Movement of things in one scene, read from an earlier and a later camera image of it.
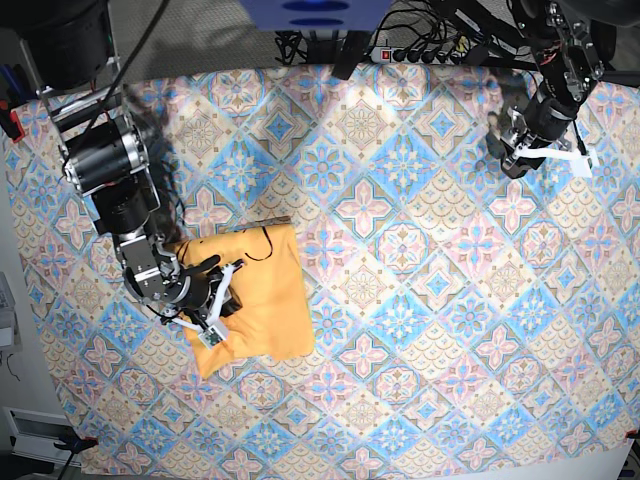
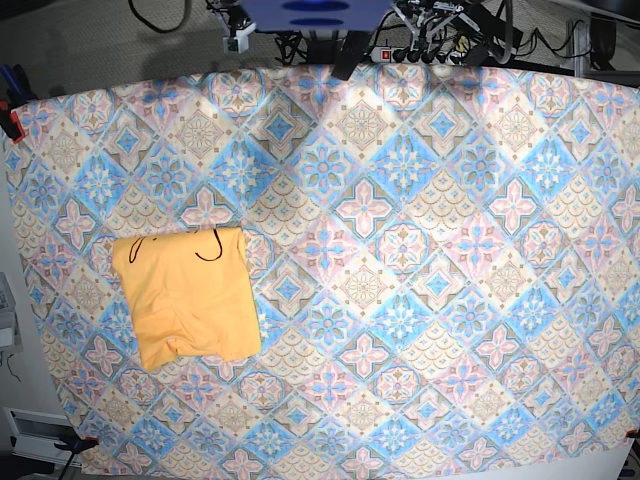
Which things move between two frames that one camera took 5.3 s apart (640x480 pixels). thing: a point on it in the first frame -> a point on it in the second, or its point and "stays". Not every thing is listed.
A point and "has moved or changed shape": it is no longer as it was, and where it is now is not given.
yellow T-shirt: [274, 319] has moved or changed shape
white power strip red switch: [412, 55] stays
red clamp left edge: [10, 122] stays
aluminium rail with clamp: [44, 436] stays
